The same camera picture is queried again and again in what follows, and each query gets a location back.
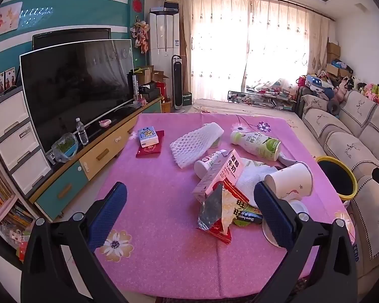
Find green snack box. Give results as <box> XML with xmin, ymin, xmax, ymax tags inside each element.
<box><xmin>233</xmin><ymin>204</ymin><xmax>263</xmax><ymax>227</ymax></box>

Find pink strawberry milk carton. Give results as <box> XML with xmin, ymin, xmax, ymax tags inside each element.
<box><xmin>193</xmin><ymin>149</ymin><xmax>244</xmax><ymax>203</ymax></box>

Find plastic bag with green contents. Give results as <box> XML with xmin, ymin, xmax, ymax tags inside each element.
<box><xmin>51</xmin><ymin>132</ymin><xmax>79</xmax><ymax>164</ymax></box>

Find pile of plush toys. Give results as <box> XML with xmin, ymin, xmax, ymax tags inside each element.
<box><xmin>305</xmin><ymin>72</ymin><xmax>379</xmax><ymax>111</ymax></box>

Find teal and yellow television cabinet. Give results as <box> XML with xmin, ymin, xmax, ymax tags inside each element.
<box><xmin>28</xmin><ymin>96</ymin><xmax>165</xmax><ymax>223</ymax></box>

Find red and silver snack wrapper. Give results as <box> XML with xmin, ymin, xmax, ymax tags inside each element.
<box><xmin>196</xmin><ymin>181</ymin><xmax>250</xmax><ymax>244</ymax></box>

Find beige covered sofa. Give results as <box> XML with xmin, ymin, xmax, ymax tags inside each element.
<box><xmin>298</xmin><ymin>85</ymin><xmax>379</xmax><ymax>278</ymax></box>

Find black box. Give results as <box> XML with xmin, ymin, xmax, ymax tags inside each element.
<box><xmin>138</xmin><ymin>81</ymin><xmax>161</xmax><ymax>100</ymax></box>

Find white paper cup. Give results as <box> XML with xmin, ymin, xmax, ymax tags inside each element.
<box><xmin>264</xmin><ymin>162</ymin><xmax>314</xmax><ymax>200</ymax></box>

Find red flat packet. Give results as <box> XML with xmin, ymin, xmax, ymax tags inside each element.
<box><xmin>136</xmin><ymin>130</ymin><xmax>165</xmax><ymax>158</ymax></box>

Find white standing air conditioner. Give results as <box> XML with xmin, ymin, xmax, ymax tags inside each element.
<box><xmin>148</xmin><ymin>9</ymin><xmax>180</xmax><ymax>67</ymax></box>

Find open cardboard boxes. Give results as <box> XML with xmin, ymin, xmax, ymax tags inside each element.
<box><xmin>133</xmin><ymin>66</ymin><xmax>169</xmax><ymax>84</ymax></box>

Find pink cartoon wall poster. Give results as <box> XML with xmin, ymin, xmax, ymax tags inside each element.
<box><xmin>0</xmin><ymin>2</ymin><xmax>23</xmax><ymax>38</ymax></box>

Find blue star tissue pack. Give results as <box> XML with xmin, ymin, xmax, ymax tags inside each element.
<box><xmin>137</xmin><ymin>126</ymin><xmax>159</xmax><ymax>148</ymax></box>

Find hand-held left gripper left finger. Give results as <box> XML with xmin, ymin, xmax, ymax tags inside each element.
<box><xmin>20</xmin><ymin>181</ymin><xmax>128</xmax><ymax>303</ymax></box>

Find large curved black television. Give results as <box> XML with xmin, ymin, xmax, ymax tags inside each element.
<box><xmin>19</xmin><ymin>39</ymin><xmax>136</xmax><ymax>154</ymax></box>

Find black flat television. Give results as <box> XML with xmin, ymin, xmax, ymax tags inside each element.
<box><xmin>32</xmin><ymin>28</ymin><xmax>112</xmax><ymax>51</ymax></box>

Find green and white drink bottle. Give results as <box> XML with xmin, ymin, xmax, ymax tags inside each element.
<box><xmin>230</xmin><ymin>130</ymin><xmax>282</xmax><ymax>162</ymax></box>

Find black tower fan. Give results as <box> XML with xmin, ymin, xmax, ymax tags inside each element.
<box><xmin>171</xmin><ymin>55</ymin><xmax>187</xmax><ymax>110</ymax></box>

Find clear water bottle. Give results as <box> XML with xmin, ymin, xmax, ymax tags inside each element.
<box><xmin>75</xmin><ymin>118</ymin><xmax>89</xmax><ymax>146</ymax></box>

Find white plastic drawer unit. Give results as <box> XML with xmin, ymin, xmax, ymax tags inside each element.
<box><xmin>0</xmin><ymin>85</ymin><xmax>53</xmax><ymax>199</ymax></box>

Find cluttered glass coffee table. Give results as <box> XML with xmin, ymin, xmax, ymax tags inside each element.
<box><xmin>227</xmin><ymin>82</ymin><xmax>299</xmax><ymax>112</ymax></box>

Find hanging flower decoration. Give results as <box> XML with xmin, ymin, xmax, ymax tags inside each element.
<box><xmin>130</xmin><ymin>16</ymin><xmax>150</xmax><ymax>54</ymax></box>

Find red gift bag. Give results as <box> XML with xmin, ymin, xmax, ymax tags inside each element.
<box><xmin>155</xmin><ymin>81</ymin><xmax>167</xmax><ymax>102</ymax></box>

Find sheer white curtains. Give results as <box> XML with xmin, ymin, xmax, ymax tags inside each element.
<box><xmin>174</xmin><ymin>0</ymin><xmax>330</xmax><ymax>100</ymax></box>

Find bookshelf with books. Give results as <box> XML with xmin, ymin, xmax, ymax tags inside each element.
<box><xmin>0</xmin><ymin>139</ymin><xmax>35</xmax><ymax>253</ymax></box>

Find yellow rimmed black trash bin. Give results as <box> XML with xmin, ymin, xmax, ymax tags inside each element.
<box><xmin>316</xmin><ymin>156</ymin><xmax>358</xmax><ymax>201</ymax></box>

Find pink floral tablecloth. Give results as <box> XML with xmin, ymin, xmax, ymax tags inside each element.
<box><xmin>93</xmin><ymin>112</ymin><xmax>356</xmax><ymax>299</ymax></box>

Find stacked cardboard boxes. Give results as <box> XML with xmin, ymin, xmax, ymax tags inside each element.
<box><xmin>325</xmin><ymin>39</ymin><xmax>351</xmax><ymax>78</ymax></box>

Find clear plastic cup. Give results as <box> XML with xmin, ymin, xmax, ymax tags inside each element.
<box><xmin>208</xmin><ymin>134</ymin><xmax>225</xmax><ymax>150</ymax></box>

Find white pill bottle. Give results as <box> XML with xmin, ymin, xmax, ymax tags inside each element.
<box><xmin>194</xmin><ymin>149</ymin><xmax>228</xmax><ymax>179</ymax></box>

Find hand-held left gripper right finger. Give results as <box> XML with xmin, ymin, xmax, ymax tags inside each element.
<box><xmin>253</xmin><ymin>181</ymin><xmax>358</xmax><ymax>303</ymax></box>

